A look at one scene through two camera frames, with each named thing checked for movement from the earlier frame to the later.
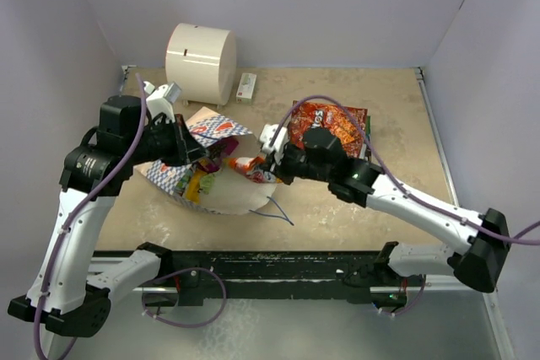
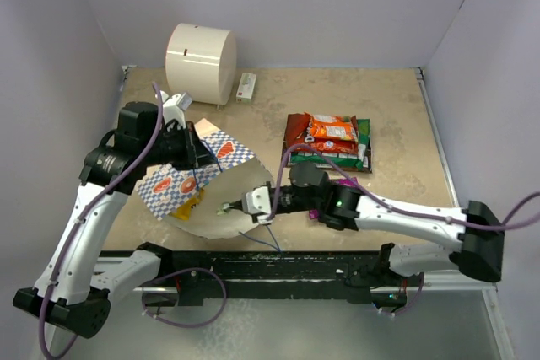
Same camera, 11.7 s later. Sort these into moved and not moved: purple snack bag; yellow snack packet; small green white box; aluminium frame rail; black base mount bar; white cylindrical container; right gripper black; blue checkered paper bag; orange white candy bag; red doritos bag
Moved: yellow snack packet; purple snack bag; orange white candy bag; red doritos bag; blue checkered paper bag; right gripper black
Not moved: small green white box; aluminium frame rail; black base mount bar; white cylindrical container
